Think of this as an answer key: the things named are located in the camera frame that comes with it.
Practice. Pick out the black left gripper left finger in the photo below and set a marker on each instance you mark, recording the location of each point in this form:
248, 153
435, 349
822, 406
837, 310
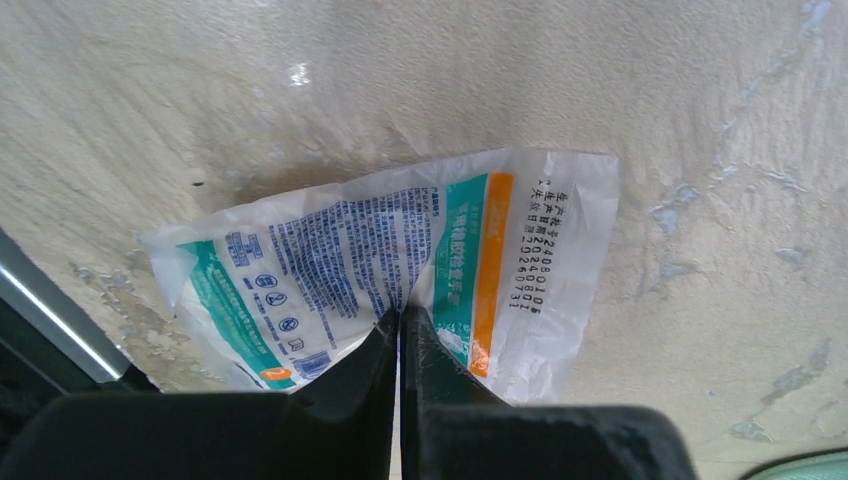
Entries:
339, 426

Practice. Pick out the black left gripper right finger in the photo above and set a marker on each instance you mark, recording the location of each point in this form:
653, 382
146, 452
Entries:
453, 427

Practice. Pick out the bandage box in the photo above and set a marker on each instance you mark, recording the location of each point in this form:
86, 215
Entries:
502, 249

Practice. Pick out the mint green case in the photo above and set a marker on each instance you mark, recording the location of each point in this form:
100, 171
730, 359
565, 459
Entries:
820, 466

